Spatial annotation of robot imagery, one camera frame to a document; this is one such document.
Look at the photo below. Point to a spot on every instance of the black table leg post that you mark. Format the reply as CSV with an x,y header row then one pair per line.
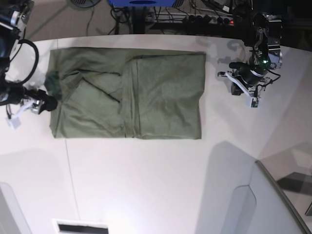
x,y
138,19

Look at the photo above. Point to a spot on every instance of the white curved panel right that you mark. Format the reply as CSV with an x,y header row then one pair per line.
x,y
261,207

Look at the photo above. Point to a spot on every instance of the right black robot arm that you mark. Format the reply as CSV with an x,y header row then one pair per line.
x,y
14,16

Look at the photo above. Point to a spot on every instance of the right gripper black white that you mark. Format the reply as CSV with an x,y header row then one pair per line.
x,y
17,100

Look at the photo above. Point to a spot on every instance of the black power strip red light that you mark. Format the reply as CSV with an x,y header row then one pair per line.
x,y
209,19

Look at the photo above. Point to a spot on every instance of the white panel left corner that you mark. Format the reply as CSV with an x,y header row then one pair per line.
x,y
12,220

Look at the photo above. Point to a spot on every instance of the olive green t-shirt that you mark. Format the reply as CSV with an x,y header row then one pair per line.
x,y
126,93

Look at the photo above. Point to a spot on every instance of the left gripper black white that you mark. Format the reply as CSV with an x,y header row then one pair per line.
x,y
250,80

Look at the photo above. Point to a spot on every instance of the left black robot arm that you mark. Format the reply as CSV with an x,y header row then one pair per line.
x,y
264,24

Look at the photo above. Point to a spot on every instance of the blue box with oval hole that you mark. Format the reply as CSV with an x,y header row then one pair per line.
x,y
141,3

